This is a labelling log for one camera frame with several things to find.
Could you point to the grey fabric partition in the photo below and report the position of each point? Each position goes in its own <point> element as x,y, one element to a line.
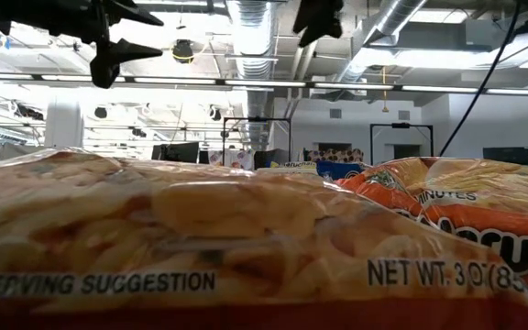
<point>3,153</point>

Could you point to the orange Maruchan ramen packet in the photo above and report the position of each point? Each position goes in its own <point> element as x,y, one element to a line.
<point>475,183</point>

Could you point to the long LED light bar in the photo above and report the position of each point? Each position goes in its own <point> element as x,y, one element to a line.
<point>264,83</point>

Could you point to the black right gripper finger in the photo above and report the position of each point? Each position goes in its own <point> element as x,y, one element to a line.
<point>312,20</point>
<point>337,18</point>

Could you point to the red Maruchan ramen packet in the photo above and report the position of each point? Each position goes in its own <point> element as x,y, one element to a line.
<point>154,220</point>

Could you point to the black monitor on stand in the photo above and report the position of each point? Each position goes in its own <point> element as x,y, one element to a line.
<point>509,157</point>

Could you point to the fluorescent ceiling light panel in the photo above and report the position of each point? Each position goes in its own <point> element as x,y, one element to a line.
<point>429,58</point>

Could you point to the black overhead camera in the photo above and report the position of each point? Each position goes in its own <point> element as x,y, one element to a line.
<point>183,49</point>

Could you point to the dark polka dot panel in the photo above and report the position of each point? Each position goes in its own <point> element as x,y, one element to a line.
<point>337,155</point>

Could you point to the white colourful printed banner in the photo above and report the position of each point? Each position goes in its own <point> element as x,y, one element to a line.
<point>236,159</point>

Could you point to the white pillar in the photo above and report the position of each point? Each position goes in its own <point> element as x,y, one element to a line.
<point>64,128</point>

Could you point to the grey wall vent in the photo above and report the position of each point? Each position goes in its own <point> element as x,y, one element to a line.
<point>403,115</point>
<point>335,113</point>

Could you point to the silver ribbed air duct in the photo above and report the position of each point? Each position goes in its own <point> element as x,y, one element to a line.
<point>252,46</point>

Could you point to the black ceiling spotlight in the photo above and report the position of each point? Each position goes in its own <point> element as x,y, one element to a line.
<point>215,114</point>
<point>101,113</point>

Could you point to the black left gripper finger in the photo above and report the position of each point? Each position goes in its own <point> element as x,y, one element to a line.
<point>108,64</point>
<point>131,11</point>

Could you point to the silver spiral air duct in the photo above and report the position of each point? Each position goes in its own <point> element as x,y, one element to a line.
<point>397,14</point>

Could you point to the black metal frame rig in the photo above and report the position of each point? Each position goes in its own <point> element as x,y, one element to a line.
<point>257,119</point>
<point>401,125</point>

